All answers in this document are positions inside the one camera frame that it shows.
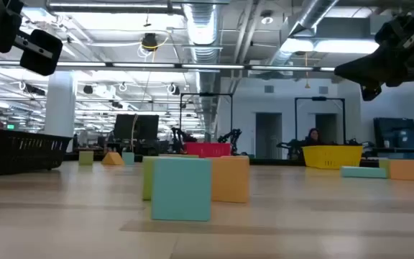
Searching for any black overhead camera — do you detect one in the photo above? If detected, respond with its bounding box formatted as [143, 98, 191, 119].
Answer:
[141, 32, 159, 52]

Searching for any yellow plastic basket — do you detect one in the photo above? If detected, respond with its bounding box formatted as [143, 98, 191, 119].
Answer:
[301, 145, 364, 170]

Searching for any red plastic basket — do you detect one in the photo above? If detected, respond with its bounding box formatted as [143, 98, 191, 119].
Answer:
[183, 142, 232, 159]

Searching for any silver spiral air duct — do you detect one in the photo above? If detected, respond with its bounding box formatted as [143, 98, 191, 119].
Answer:
[182, 2, 226, 143]

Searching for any light blue foam block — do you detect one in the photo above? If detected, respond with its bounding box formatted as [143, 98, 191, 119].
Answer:
[340, 165, 388, 180]

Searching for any light blue foam cube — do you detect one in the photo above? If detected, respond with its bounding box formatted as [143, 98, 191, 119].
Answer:
[121, 151, 136, 166]
[151, 157, 213, 222]

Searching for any orange foam wedge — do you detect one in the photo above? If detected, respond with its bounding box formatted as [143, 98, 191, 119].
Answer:
[101, 151, 126, 167]

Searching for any white building column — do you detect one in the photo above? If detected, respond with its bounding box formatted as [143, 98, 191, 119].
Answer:
[43, 71, 78, 153]

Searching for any black background station frame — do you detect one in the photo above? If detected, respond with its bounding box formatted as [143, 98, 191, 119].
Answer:
[179, 92, 234, 145]
[294, 96, 346, 145]

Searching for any bright ceiling light panel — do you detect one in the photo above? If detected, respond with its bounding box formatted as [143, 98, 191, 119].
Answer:
[280, 37, 380, 55]

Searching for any black frame bar with lights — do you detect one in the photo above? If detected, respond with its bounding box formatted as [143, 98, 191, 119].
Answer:
[0, 60, 337, 73]

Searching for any green foam cube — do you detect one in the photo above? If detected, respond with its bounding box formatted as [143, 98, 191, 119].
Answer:
[78, 150, 95, 167]
[142, 155, 160, 201]

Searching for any round ceiling fixture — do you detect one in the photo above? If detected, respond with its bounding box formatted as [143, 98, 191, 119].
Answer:
[259, 10, 275, 25]

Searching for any grey door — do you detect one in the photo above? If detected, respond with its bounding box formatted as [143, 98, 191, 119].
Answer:
[254, 112, 283, 160]
[314, 113, 339, 145]

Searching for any orange foam block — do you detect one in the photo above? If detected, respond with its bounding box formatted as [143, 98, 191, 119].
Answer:
[387, 159, 414, 181]

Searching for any dark computer monitor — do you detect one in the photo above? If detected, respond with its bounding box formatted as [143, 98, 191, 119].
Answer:
[113, 114, 160, 142]

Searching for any green foam block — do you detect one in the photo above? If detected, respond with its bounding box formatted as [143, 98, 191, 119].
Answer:
[378, 159, 392, 178]

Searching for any person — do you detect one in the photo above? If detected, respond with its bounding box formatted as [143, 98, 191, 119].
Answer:
[302, 127, 325, 147]

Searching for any black plastic basket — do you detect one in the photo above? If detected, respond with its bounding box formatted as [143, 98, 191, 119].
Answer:
[0, 128, 73, 177]

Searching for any orange foam cube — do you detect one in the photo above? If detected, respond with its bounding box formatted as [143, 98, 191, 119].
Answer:
[210, 155, 251, 204]

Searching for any blue machine cart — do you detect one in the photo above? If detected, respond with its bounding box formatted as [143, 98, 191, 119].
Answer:
[372, 117, 414, 165]

